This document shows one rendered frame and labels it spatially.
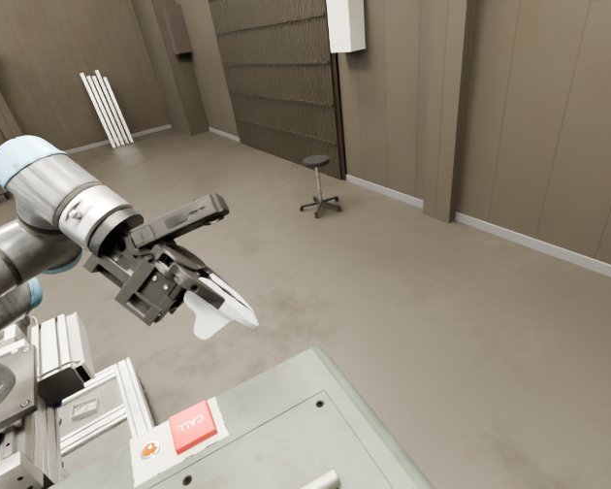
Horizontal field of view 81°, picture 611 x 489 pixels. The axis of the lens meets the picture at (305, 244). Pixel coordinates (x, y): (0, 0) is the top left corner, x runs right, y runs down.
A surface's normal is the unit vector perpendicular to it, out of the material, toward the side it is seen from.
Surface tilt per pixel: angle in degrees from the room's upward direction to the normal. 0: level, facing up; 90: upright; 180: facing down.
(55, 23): 90
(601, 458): 0
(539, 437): 0
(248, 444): 0
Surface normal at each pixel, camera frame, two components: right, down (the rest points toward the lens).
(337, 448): -0.14, -0.85
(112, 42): 0.56, 0.37
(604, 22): -0.82, 0.39
